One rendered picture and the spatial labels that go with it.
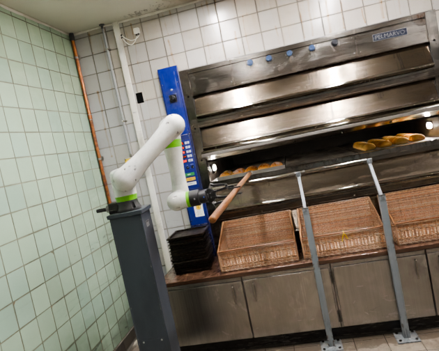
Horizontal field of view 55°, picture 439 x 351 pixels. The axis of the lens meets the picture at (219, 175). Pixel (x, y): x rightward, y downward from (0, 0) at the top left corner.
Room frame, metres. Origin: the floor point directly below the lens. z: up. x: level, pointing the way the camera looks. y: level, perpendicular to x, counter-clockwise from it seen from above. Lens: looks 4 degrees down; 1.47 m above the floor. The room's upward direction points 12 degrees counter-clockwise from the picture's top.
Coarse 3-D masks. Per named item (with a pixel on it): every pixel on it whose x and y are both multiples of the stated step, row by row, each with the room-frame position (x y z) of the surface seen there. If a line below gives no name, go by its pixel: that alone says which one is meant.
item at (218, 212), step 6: (246, 174) 3.09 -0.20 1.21; (246, 180) 2.80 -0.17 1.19; (234, 192) 2.18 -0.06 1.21; (228, 198) 1.96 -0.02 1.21; (222, 204) 1.81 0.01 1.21; (228, 204) 1.90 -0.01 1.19; (216, 210) 1.66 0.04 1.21; (222, 210) 1.73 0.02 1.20; (210, 216) 1.56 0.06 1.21; (216, 216) 1.58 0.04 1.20; (210, 222) 1.56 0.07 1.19
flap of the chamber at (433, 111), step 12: (432, 108) 2.95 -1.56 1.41; (372, 120) 3.02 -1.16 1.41; (384, 120) 3.01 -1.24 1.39; (396, 120) 3.10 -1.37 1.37; (312, 132) 3.09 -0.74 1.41; (324, 132) 3.08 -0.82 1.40; (336, 132) 3.16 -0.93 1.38; (252, 144) 3.17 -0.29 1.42; (264, 144) 3.16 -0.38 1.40; (276, 144) 3.23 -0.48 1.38; (204, 156) 3.24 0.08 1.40; (216, 156) 3.30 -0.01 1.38
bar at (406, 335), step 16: (368, 160) 2.81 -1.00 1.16; (272, 176) 2.93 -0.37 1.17; (288, 176) 2.91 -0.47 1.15; (304, 208) 2.67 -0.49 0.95; (384, 208) 2.59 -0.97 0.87; (384, 224) 2.59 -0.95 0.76; (320, 272) 2.67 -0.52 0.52; (320, 288) 2.68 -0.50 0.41; (400, 288) 2.59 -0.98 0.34; (400, 304) 2.59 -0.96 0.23; (400, 320) 2.62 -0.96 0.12; (400, 336) 2.62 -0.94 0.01; (416, 336) 2.59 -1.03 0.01
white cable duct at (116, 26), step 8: (112, 24) 3.46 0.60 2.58; (120, 32) 3.46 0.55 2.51; (120, 40) 3.46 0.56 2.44; (120, 48) 3.46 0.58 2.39; (120, 56) 3.46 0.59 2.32; (128, 72) 3.45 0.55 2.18; (128, 80) 3.46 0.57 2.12; (128, 88) 3.46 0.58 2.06; (128, 96) 3.46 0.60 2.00; (136, 104) 3.47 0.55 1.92; (136, 112) 3.46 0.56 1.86; (136, 120) 3.46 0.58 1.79; (136, 128) 3.46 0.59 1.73; (152, 184) 3.46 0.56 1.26; (152, 192) 3.46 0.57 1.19; (152, 200) 3.46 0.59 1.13; (160, 216) 3.47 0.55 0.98; (160, 224) 3.46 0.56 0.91; (160, 232) 3.46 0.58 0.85; (160, 240) 3.46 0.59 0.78; (168, 256) 3.45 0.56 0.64; (168, 264) 3.46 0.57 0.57
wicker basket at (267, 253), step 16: (224, 224) 3.34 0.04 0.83; (240, 224) 3.31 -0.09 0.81; (256, 224) 3.28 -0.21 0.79; (272, 224) 3.26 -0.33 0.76; (288, 224) 3.23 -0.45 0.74; (224, 240) 3.23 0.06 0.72; (240, 240) 3.28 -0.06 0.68; (256, 240) 3.26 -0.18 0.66; (272, 240) 3.23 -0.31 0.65; (288, 240) 2.81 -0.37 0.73; (224, 256) 2.88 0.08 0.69; (240, 256) 2.86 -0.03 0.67; (256, 256) 3.08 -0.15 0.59; (272, 256) 2.99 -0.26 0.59; (288, 256) 2.81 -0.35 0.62
